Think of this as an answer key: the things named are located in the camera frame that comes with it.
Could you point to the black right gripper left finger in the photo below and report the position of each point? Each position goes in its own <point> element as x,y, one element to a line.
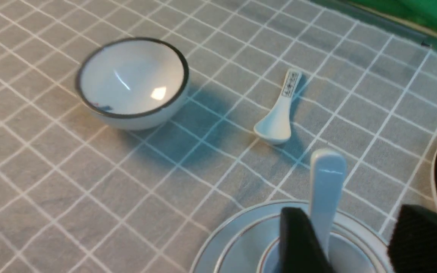
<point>299,248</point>

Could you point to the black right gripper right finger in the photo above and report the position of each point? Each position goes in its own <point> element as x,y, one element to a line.
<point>413,244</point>

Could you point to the thin-rimmed shallow white bowl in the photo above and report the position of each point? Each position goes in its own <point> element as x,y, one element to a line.
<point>237,250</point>

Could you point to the plain white ceramic spoon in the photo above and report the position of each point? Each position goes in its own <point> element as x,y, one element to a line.
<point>327,174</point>

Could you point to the thin-rimmed white plate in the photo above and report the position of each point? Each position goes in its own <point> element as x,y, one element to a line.
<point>211,254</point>

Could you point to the white spoon with lettering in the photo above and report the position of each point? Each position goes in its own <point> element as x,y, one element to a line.
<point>274,128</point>

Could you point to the green backdrop cloth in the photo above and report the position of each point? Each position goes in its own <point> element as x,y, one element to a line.
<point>421,12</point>

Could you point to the black-rimmed white bowl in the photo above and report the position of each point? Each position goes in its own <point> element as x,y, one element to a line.
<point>134,83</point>

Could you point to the grey checked tablecloth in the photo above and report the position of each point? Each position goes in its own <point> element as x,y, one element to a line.
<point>79,196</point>

